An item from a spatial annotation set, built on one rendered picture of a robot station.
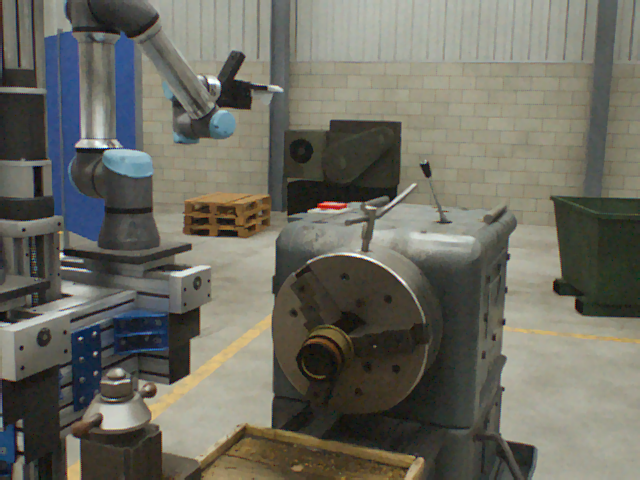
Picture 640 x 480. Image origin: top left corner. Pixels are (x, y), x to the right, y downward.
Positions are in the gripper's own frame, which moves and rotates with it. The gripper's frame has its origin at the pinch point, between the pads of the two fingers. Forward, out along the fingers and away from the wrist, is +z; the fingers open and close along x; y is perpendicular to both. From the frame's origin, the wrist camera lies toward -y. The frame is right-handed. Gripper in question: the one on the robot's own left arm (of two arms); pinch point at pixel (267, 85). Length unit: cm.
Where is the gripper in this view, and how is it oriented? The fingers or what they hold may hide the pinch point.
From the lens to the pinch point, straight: 227.1
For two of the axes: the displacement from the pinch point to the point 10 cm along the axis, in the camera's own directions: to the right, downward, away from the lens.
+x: 7.0, 2.6, -6.6
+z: 7.0, -1.0, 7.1
